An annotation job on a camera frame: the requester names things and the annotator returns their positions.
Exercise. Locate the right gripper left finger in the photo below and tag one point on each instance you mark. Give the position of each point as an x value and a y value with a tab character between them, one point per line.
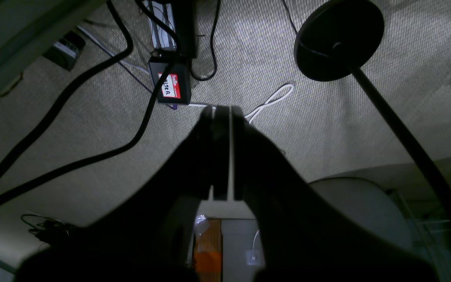
146	239

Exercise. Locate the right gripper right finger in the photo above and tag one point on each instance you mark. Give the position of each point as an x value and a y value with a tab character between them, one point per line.
304	238

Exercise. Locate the black power adapter with label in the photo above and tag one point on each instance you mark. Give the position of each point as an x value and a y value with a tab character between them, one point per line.
176	89

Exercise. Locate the black lamp stand base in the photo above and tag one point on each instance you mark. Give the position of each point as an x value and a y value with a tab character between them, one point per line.
335	41

